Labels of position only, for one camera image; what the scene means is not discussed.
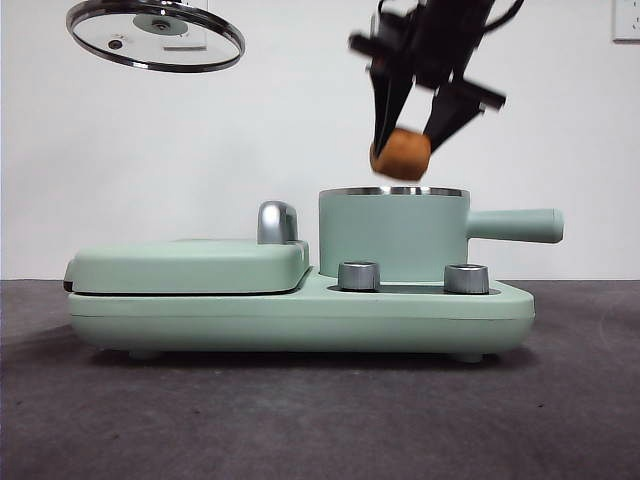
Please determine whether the glass lid with green knob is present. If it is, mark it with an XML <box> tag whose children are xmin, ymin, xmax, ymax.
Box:
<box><xmin>64</xmin><ymin>0</ymin><xmax>246</xmax><ymax>74</ymax></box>

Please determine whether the silver control dial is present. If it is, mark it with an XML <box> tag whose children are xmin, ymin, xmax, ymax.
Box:
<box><xmin>443</xmin><ymin>263</ymin><xmax>490</xmax><ymax>295</ymax></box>
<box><xmin>337</xmin><ymin>260</ymin><xmax>381</xmax><ymax>292</ymax></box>

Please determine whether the mint green breakfast machine base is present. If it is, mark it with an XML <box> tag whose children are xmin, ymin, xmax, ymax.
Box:
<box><xmin>67</xmin><ymin>267</ymin><xmax>535</xmax><ymax>362</ymax></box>

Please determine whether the mint green griddle cover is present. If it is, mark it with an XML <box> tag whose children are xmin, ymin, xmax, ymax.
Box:
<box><xmin>63</xmin><ymin>238</ymin><xmax>314</xmax><ymax>296</ymax></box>

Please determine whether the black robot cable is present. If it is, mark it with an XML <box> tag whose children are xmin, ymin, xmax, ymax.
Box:
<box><xmin>485</xmin><ymin>0</ymin><xmax>527</xmax><ymax>28</ymax></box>

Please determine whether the mint green pot with handle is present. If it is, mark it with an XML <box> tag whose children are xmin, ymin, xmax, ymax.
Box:
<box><xmin>317</xmin><ymin>185</ymin><xmax>565</xmax><ymax>282</ymax></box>

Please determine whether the chrome cover handle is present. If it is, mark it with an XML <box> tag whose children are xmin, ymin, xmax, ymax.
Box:
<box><xmin>256</xmin><ymin>200</ymin><xmax>301</xmax><ymax>246</ymax></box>

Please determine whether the white wall socket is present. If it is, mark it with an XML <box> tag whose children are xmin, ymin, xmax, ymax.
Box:
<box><xmin>160</xmin><ymin>0</ymin><xmax>209</xmax><ymax>52</ymax></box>
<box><xmin>613</xmin><ymin>0</ymin><xmax>640</xmax><ymax>43</ymax></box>

